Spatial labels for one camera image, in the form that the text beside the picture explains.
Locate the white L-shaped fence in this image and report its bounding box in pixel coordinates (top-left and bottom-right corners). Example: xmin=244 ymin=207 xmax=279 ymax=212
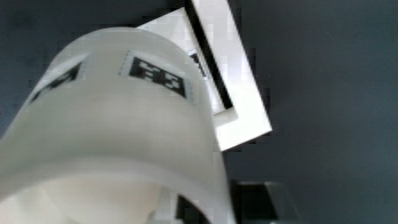
xmin=139 ymin=0 xmax=272 ymax=151

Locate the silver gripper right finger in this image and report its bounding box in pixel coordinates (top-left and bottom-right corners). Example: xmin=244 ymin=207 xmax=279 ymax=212
xmin=231 ymin=181 xmax=306 ymax=224

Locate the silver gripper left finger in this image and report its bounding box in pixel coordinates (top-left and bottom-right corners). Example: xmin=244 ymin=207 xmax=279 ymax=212
xmin=148 ymin=194 xmax=212 ymax=224

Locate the white lamp shade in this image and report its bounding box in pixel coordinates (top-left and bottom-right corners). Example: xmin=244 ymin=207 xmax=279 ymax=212
xmin=0 ymin=27 xmax=235 ymax=224

